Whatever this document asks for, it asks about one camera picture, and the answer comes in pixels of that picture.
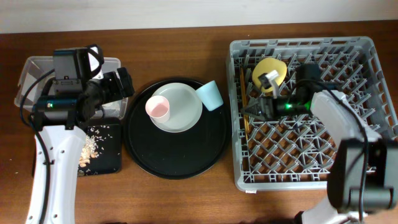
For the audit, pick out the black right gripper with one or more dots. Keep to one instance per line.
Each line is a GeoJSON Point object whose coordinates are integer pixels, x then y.
{"type": "Point", "coordinates": [265, 107]}

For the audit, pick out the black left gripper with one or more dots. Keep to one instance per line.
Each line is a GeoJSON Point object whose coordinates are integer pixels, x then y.
{"type": "Point", "coordinates": [113, 79]}

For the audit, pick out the yellow bowl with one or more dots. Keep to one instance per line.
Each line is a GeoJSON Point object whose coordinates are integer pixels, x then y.
{"type": "Point", "coordinates": [265, 66]}

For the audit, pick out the blue plastic cup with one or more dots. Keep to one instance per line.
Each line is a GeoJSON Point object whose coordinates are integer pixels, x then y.
{"type": "Point", "coordinates": [210, 95]}

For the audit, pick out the food scraps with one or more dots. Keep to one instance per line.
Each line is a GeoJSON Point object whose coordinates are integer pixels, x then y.
{"type": "Point", "coordinates": [94, 144]}

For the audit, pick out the grey round plate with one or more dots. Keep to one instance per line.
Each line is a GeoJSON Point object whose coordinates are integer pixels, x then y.
{"type": "Point", "coordinates": [185, 107]}

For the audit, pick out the pink plastic cup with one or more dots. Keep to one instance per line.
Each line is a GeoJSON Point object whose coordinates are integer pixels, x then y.
{"type": "Point", "coordinates": [158, 108]}

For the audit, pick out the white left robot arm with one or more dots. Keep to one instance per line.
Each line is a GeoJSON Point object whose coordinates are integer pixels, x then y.
{"type": "Point", "coordinates": [52, 201]}

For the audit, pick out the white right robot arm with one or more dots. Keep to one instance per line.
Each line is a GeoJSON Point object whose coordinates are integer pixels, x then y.
{"type": "Point", "coordinates": [363, 177]}

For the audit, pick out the grey dishwasher rack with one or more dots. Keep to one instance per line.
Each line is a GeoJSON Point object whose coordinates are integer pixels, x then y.
{"type": "Point", "coordinates": [296, 153]}

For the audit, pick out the clear plastic bin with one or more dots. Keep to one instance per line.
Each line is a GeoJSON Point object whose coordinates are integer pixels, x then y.
{"type": "Point", "coordinates": [36, 66]}

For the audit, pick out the black rectangular tray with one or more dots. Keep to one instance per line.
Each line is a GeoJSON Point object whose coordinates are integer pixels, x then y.
{"type": "Point", "coordinates": [109, 152]}

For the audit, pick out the round black tray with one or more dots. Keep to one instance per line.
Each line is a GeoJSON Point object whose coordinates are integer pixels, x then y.
{"type": "Point", "coordinates": [175, 155]}

